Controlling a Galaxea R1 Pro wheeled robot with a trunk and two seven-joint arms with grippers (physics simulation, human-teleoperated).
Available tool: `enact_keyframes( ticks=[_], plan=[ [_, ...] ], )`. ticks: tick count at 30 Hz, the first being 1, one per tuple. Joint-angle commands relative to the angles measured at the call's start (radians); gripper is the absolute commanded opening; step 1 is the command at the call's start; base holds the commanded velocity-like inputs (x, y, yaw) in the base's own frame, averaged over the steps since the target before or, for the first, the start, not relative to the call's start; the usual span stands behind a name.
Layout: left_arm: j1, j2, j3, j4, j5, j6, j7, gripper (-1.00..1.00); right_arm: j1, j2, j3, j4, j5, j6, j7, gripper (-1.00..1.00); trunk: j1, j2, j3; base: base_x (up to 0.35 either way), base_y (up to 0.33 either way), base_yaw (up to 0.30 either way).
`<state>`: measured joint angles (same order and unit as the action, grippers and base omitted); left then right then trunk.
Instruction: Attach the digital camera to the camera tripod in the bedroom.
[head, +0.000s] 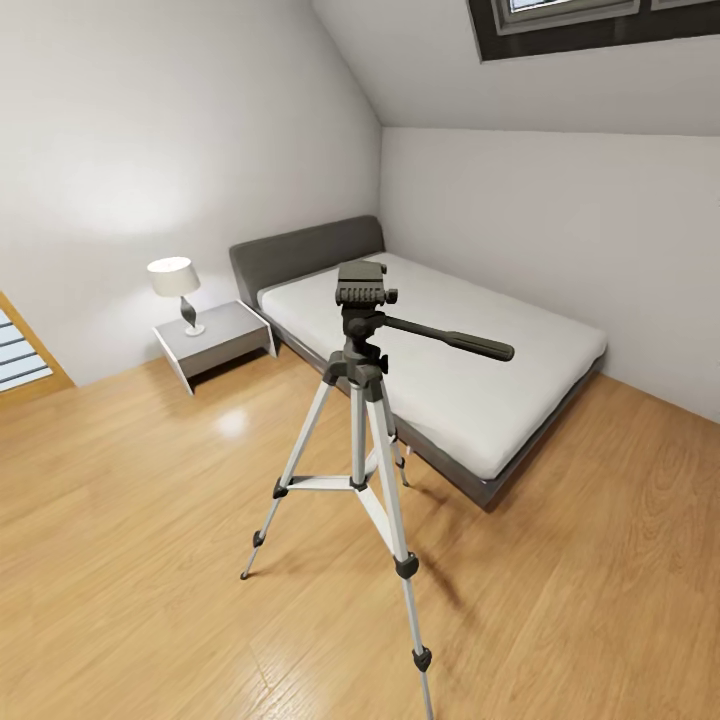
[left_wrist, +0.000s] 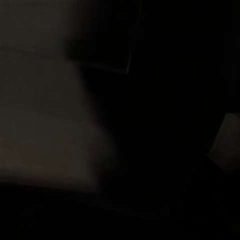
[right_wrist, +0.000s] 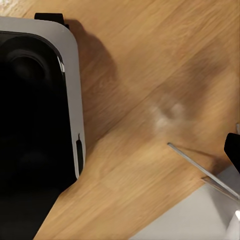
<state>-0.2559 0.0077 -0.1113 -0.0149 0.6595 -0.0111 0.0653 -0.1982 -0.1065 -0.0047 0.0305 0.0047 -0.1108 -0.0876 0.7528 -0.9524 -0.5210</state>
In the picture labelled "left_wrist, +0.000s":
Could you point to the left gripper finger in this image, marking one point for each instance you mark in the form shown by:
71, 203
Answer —
211, 204

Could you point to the digital camera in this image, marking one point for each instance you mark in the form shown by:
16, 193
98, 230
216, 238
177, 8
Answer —
107, 110

